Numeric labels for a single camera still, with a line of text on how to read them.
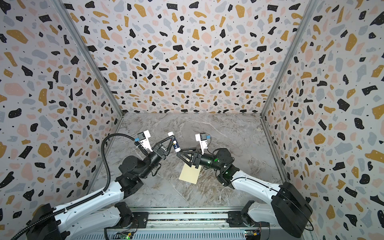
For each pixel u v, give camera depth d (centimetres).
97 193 49
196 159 59
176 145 64
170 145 66
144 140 60
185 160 62
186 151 69
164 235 70
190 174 90
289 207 41
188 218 76
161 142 67
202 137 63
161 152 58
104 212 58
